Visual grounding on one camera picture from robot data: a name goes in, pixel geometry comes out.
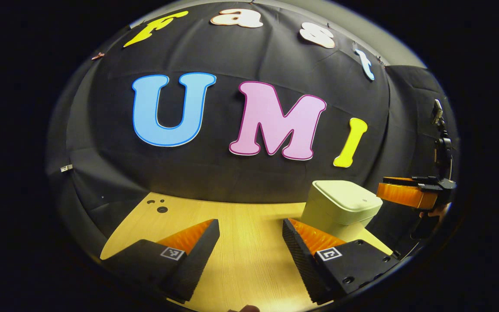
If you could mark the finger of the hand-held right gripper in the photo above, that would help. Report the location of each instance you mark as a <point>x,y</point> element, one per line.
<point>405,196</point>
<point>399,180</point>

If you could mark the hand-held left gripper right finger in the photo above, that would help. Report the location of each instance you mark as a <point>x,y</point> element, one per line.
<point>303,264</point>

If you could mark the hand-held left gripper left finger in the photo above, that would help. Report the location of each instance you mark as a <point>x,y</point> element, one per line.
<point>197,260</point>

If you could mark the green desktop garbage bin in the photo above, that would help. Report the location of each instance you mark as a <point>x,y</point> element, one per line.
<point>340,203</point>

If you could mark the wooden desktop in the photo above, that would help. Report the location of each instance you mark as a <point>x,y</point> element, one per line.
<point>249,242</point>

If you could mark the black backdrop cloth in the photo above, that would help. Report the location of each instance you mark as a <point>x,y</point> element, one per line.
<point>232,173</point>

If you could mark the silver clip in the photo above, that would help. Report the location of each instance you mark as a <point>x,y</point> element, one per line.
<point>66,167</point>

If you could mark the copper clip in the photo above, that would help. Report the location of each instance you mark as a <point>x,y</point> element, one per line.
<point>98,56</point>

